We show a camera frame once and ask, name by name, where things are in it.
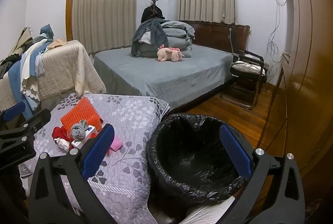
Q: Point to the dark clothes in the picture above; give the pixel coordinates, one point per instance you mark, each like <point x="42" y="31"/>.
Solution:
<point x="6" y="65"/>

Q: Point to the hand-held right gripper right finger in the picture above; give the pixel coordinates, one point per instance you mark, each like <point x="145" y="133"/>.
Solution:
<point x="235" y="151"/>

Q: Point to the black folding chair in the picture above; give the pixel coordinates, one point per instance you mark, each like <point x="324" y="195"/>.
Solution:
<point x="247" y="83"/>

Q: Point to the red sock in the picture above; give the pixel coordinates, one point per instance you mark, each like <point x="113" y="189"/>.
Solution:
<point x="61" y="133"/>

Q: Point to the beige quilt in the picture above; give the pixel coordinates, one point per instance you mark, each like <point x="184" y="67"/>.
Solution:
<point x="65" y="67"/>

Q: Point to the bin with black bag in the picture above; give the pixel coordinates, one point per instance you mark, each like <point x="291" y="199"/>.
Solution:
<point x="195" y="156"/>

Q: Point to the white striped cloth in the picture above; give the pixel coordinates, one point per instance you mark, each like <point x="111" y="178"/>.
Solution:
<point x="208" y="216"/>

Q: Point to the grey knotted cloth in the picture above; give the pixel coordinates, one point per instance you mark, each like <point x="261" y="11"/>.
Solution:
<point x="79" y="130"/>

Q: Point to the pink plush toy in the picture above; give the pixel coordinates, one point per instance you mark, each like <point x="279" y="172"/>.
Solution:
<point x="169" y="53"/>

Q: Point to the blue white scalloped blanket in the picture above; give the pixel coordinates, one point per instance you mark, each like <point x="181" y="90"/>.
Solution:
<point x="26" y="67"/>

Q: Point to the white tissue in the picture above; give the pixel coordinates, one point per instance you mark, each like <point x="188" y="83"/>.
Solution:
<point x="62" y="144"/>

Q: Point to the dark hanging coat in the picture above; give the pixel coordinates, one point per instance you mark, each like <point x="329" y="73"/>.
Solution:
<point x="148" y="14"/>

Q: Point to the dark grey fleece blanket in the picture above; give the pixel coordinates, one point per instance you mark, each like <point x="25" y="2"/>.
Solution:
<point x="156" y="31"/>

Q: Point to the dark wooden headboard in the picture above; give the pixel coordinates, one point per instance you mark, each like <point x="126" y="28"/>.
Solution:
<point x="213" y="34"/>

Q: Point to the bed with grey sheet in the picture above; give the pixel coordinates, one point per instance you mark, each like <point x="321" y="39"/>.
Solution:
<point x="156" y="75"/>

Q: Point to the olive cloth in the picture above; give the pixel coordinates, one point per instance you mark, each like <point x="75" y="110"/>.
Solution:
<point x="22" y="41"/>

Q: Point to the wooden window frame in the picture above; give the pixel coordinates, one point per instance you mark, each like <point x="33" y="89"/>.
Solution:
<point x="69" y="5"/>

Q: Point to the peach cloth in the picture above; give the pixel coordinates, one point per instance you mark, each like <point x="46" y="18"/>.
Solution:
<point x="57" y="44"/>

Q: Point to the small white box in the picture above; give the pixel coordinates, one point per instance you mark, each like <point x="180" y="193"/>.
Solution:
<point x="78" y="144"/>

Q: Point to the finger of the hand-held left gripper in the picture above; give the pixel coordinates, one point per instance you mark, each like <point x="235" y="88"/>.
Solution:
<point x="39" y="117"/>
<point x="15" y="111"/>

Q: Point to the brown wooden wardrobe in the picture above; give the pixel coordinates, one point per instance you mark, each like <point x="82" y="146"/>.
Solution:
<point x="312" y="57"/>

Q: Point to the grey floral quilt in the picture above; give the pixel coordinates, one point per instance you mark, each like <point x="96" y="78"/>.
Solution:
<point x="130" y="120"/>

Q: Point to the folded grey duvets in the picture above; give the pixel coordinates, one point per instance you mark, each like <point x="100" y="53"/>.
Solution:
<point x="179" y="31"/>

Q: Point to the pink face mask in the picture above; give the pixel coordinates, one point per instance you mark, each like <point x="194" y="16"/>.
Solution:
<point x="115" y="144"/>

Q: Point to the wooden coat rack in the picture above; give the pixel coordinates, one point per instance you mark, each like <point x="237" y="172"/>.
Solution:
<point x="154" y="2"/>

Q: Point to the orange spiky mat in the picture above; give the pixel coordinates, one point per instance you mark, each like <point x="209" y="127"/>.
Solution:
<point x="83" y="112"/>

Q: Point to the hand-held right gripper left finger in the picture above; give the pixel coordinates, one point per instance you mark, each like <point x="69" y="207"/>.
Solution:
<point x="97" y="151"/>

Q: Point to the white chair cushion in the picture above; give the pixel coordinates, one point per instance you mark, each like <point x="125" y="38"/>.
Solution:
<point x="247" y="67"/>

